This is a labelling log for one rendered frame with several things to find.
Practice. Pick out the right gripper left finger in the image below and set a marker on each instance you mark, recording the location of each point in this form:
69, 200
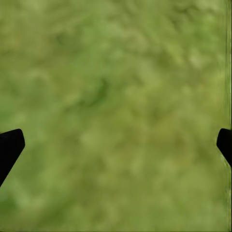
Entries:
11, 145

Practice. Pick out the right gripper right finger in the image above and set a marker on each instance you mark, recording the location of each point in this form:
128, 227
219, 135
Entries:
224, 143

